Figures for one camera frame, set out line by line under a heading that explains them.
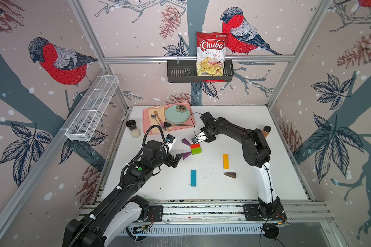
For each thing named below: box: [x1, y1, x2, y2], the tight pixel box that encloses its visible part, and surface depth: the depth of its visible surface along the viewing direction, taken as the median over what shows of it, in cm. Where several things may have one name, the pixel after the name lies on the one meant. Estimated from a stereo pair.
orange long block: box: [223, 153, 230, 170], surface depth 94 cm
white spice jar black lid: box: [125, 119, 142, 139], surface depth 99 cm
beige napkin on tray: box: [147, 105, 166, 135], surface depth 117 cm
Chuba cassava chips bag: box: [196, 31, 229, 77], surface depth 87 cm
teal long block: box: [190, 169, 197, 187], surface depth 87 cm
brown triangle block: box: [224, 171, 237, 179], surface depth 87 cm
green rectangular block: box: [191, 147, 202, 155], surface depth 97 cm
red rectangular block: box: [190, 143, 200, 149], surface depth 96 cm
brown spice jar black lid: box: [262, 125, 272, 138], surface depth 97 cm
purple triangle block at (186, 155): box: [182, 151, 192, 160], surface depth 95 cm
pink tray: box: [143, 102, 196, 135], surface depth 116 cm
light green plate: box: [164, 104, 191, 125], surface depth 120 cm
